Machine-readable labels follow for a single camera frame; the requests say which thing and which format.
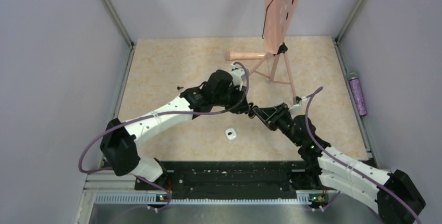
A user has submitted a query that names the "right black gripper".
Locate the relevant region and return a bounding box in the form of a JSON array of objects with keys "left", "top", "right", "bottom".
[{"left": 254, "top": 102, "right": 302, "bottom": 146}]

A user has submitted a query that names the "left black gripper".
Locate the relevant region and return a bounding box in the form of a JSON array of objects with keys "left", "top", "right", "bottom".
[{"left": 213, "top": 82, "right": 250, "bottom": 114}]

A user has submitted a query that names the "white earbud charging case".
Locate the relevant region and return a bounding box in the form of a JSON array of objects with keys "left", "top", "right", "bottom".
[{"left": 225, "top": 128, "right": 238, "bottom": 141}]

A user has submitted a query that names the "pink music stand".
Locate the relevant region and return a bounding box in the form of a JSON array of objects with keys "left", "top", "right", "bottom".
[{"left": 225, "top": 0, "right": 299, "bottom": 100}]

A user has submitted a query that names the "black earbud charging case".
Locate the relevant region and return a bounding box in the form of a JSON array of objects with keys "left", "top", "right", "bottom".
[{"left": 247, "top": 103, "right": 257, "bottom": 119}]

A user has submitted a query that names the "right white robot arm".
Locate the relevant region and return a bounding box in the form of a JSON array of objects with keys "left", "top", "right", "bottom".
[{"left": 249, "top": 103, "right": 426, "bottom": 223}]

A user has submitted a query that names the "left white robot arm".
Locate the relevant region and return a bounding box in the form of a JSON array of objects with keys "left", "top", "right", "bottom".
[{"left": 100, "top": 68, "right": 250, "bottom": 189}]

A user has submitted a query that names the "purple glitter bottle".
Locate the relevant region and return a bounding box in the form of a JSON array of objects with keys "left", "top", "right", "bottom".
[{"left": 347, "top": 72, "right": 367, "bottom": 117}]

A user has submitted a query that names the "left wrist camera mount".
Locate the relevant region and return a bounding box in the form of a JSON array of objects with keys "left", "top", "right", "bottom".
[{"left": 230, "top": 62, "right": 248, "bottom": 91}]

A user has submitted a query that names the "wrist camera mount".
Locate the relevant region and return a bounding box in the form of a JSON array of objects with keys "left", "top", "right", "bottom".
[
  {"left": 289, "top": 96, "right": 309, "bottom": 116},
  {"left": 230, "top": 62, "right": 248, "bottom": 91}
]

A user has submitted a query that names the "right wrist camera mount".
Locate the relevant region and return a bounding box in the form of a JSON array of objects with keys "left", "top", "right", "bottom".
[{"left": 289, "top": 96, "right": 309, "bottom": 116}]

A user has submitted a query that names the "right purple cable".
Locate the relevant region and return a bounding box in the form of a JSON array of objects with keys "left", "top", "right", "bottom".
[{"left": 303, "top": 86, "right": 424, "bottom": 224}]

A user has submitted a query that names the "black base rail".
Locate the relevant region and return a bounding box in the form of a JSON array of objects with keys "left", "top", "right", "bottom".
[{"left": 132, "top": 160, "right": 332, "bottom": 203}]

